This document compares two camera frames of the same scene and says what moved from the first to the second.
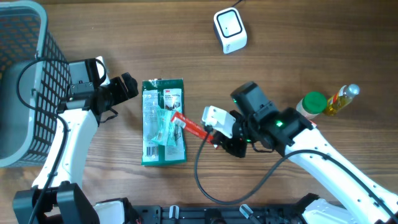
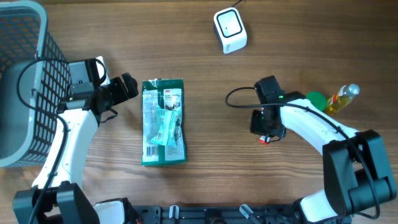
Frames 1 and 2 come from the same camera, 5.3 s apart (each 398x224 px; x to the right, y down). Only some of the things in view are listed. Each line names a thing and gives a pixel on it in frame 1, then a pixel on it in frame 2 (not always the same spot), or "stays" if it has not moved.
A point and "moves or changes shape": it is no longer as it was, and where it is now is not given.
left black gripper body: [115, 92] stays
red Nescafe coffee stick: [190, 125] moves or changes shape
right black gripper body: [237, 144] to [259, 126]
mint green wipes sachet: [167, 132] stays
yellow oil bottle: [341, 98] stays
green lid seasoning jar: [312, 104] stays
